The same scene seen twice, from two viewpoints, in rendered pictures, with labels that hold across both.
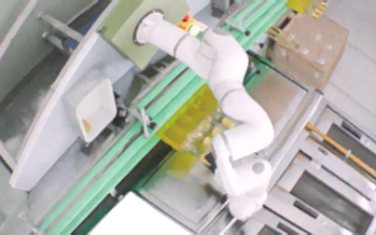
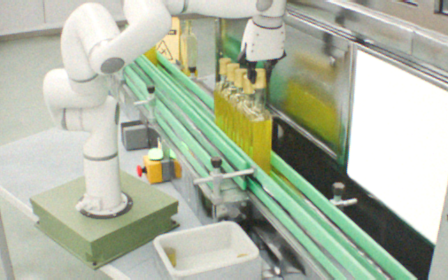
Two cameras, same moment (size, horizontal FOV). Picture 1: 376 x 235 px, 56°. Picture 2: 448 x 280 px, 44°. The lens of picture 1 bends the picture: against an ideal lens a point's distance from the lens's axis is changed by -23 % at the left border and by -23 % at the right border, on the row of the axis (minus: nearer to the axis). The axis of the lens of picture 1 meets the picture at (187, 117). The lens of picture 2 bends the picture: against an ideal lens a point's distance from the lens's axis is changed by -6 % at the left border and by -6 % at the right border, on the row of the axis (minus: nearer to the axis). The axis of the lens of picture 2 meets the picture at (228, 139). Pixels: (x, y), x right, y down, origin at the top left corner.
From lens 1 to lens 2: 103 cm
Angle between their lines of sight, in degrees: 37
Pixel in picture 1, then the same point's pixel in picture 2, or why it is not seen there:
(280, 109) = not seen: hidden behind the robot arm
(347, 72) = not seen: outside the picture
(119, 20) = (75, 238)
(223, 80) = (72, 89)
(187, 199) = (328, 84)
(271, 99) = (237, 30)
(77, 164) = (298, 268)
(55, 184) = not seen: outside the picture
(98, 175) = (303, 229)
